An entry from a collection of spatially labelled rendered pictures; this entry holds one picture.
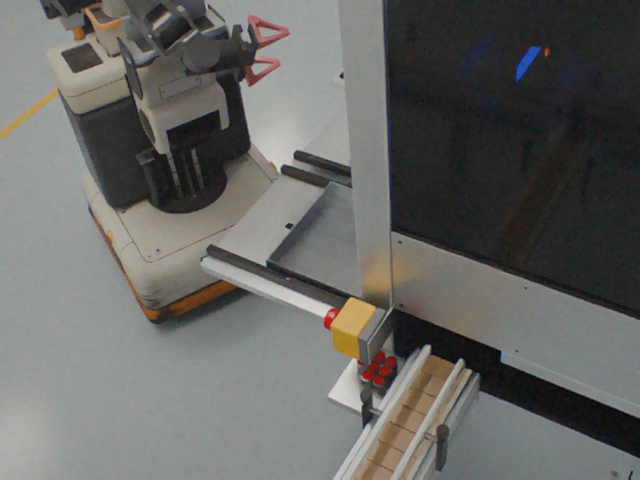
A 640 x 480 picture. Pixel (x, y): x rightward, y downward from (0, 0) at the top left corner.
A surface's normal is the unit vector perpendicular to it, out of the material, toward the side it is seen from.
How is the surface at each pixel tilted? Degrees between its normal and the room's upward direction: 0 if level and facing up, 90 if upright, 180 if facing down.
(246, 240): 0
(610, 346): 90
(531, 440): 90
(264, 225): 0
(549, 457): 90
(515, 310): 90
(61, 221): 0
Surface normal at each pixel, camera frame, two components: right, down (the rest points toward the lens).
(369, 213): -0.51, 0.65
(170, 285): 0.50, 0.59
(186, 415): -0.08, -0.69
